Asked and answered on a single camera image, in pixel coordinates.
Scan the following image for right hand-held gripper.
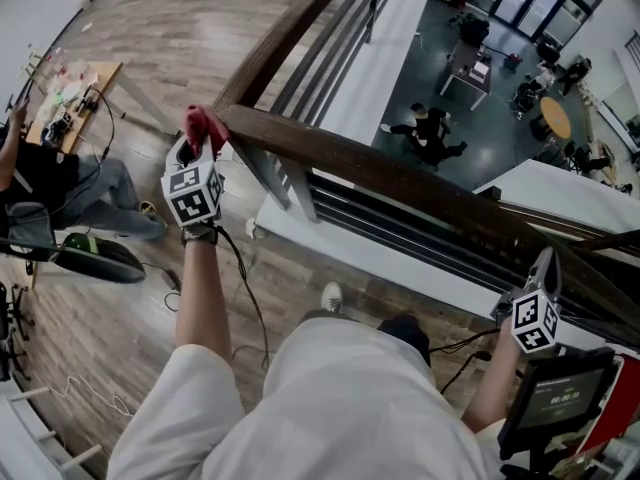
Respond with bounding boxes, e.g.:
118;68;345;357
491;246;563;356

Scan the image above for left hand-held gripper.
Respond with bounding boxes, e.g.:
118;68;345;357
160;136;226;228

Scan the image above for pink cloth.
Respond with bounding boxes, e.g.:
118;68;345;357
180;104;232;162

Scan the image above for dark wooden handrail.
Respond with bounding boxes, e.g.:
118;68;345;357
209;0;640;350

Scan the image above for person's right forearm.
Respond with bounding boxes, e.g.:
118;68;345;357
459;330;525;435

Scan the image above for person's left forearm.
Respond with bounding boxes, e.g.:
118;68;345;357
174;240;235;365

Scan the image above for black metal balcony railing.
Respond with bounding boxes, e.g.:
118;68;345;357
623;30;640;70

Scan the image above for white staircase balustrade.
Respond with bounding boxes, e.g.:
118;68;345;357
471;159;640;238

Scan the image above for black monitor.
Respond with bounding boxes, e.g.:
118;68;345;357
497;347;618;463

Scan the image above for light wooden table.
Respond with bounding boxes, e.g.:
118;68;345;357
23;60;182;155

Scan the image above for red panel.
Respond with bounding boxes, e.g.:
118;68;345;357
582;355;640;455

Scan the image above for pile of clear plastic items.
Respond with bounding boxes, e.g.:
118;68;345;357
28;42;102;115

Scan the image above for person's black trousers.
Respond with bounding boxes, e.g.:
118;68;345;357
299;310;433;368

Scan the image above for round orange rug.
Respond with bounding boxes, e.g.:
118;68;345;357
538;96;573;141

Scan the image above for black monitor stand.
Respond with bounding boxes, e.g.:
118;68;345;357
499;445;557;480

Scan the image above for person's white shoe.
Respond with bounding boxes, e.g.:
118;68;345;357
320;281;346;315

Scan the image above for gray rectangular table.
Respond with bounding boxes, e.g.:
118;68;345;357
438;40;495;113

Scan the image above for black office chair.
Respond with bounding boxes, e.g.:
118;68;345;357
0;281;37;383

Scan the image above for person's white shirt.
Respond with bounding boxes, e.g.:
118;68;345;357
107;315;502;480

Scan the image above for glass entrance doors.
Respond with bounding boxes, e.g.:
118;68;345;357
492;0;618;50

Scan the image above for white metal rack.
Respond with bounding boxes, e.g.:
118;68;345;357
0;385;105;480

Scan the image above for dark wrist strap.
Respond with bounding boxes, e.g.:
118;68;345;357
180;221;220;247

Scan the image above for black tether cable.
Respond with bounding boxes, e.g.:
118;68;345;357
212;222;272;370
427;327;502;395

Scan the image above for black floor cable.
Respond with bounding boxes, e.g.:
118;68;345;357
141;261;183;314

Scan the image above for white floor cable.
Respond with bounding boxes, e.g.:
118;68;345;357
48;375;135;418

